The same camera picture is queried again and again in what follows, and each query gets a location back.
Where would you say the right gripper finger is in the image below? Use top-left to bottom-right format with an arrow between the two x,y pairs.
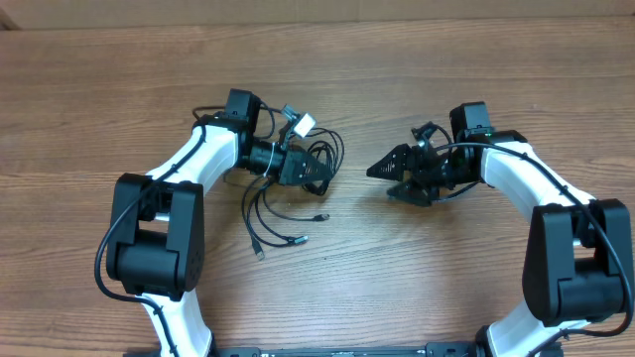
366,144 -> 412,181
387,179 -> 440,207

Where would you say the black USB cable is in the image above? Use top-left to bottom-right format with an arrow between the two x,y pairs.
240,126 -> 346,263

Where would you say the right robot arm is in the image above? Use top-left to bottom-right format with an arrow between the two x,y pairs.
366,102 -> 634,356

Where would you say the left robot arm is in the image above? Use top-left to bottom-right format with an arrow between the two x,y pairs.
94,89 -> 343,356

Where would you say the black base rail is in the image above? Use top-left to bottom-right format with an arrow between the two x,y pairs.
207,342 -> 487,357

